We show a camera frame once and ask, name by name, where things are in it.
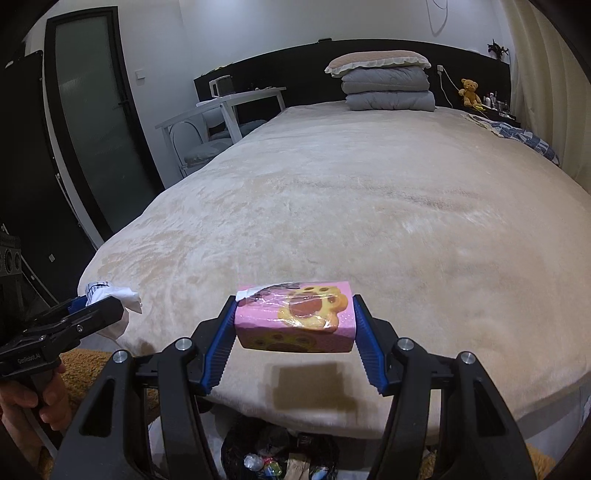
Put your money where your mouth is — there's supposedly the brown teddy bear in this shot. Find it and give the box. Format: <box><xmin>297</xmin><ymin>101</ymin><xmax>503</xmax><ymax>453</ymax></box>
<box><xmin>459</xmin><ymin>79</ymin><xmax>482</xmax><ymax>109</ymax></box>

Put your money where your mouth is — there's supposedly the folded grey quilt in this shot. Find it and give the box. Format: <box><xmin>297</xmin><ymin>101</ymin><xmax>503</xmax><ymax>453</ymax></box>
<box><xmin>342</xmin><ymin>66</ymin><xmax>436</xmax><ymax>112</ymax></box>

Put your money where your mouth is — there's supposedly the dark potted plant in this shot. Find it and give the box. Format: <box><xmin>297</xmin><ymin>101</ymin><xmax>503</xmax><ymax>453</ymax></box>
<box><xmin>487</xmin><ymin>40</ymin><xmax>510</xmax><ymax>61</ymax></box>

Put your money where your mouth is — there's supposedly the black trash bin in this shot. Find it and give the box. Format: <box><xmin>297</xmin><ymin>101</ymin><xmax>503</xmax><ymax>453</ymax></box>
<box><xmin>220</xmin><ymin>423</ymin><xmax>371</xmax><ymax>480</ymax></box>

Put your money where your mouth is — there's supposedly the blue patterned cloth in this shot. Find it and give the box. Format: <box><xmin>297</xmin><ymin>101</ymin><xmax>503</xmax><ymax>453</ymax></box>
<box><xmin>465</xmin><ymin>113</ymin><xmax>561</xmax><ymax>167</ymax></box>

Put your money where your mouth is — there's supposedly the black wardrobe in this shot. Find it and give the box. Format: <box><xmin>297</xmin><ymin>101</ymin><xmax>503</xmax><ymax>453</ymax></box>
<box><xmin>1</xmin><ymin>50</ymin><xmax>94</xmax><ymax>319</ymax></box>

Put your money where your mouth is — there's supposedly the black tracking camera box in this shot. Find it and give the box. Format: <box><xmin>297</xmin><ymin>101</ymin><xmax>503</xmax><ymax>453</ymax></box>
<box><xmin>0</xmin><ymin>230</ymin><xmax>24</xmax><ymax>324</ymax></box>

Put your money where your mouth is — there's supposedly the beige frilled pillow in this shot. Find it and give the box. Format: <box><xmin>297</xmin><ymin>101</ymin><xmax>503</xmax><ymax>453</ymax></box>
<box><xmin>325</xmin><ymin>50</ymin><xmax>432</xmax><ymax>78</ymax></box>

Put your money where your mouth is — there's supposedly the beige bed blanket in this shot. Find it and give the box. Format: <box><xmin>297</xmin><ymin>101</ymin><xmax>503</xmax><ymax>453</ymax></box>
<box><xmin>80</xmin><ymin>102</ymin><xmax>590</xmax><ymax>418</ymax></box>

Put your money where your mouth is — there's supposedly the dark framed glass door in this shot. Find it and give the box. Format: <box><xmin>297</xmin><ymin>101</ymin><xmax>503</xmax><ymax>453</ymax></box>
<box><xmin>44</xmin><ymin>6</ymin><xmax>164</xmax><ymax>240</ymax></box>

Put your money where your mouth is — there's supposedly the chair with grey cushion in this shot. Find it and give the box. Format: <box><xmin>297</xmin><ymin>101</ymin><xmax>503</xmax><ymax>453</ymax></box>
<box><xmin>183</xmin><ymin>74</ymin><xmax>270</xmax><ymax>169</ymax></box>

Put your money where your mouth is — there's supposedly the white charger cable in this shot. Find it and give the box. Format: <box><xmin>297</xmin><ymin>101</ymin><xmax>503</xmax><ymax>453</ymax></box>
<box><xmin>434</xmin><ymin>64</ymin><xmax>456</xmax><ymax>109</ymax></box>

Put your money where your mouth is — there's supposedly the black headboard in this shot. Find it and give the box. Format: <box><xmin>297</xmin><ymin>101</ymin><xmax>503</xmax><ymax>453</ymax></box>
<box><xmin>194</xmin><ymin>39</ymin><xmax>511</xmax><ymax>111</ymax></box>

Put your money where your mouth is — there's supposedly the white side table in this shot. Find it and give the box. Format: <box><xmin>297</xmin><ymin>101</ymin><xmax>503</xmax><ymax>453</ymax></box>
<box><xmin>155</xmin><ymin>87</ymin><xmax>286</xmax><ymax>178</ymax></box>

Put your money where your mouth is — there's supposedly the white tissue pack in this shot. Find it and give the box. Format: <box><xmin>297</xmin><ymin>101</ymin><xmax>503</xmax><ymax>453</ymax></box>
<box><xmin>84</xmin><ymin>280</ymin><xmax>144</xmax><ymax>342</ymax></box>

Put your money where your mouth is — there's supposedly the cream curtain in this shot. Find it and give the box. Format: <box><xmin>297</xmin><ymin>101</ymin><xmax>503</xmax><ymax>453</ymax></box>
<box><xmin>501</xmin><ymin>1</ymin><xmax>590</xmax><ymax>190</ymax></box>

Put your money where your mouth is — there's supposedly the pink paw print pack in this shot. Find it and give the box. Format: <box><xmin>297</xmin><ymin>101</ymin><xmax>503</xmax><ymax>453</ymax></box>
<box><xmin>235</xmin><ymin>281</ymin><xmax>356</xmax><ymax>353</ymax></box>

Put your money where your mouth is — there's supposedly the left hand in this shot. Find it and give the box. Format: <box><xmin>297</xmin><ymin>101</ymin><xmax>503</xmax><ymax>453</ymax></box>
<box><xmin>1</xmin><ymin>364</ymin><xmax>72</xmax><ymax>447</ymax></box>

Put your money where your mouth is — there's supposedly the brown fuzzy sleeve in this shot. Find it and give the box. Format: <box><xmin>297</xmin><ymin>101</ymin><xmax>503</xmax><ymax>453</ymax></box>
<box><xmin>38</xmin><ymin>347</ymin><xmax>160</xmax><ymax>480</ymax></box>

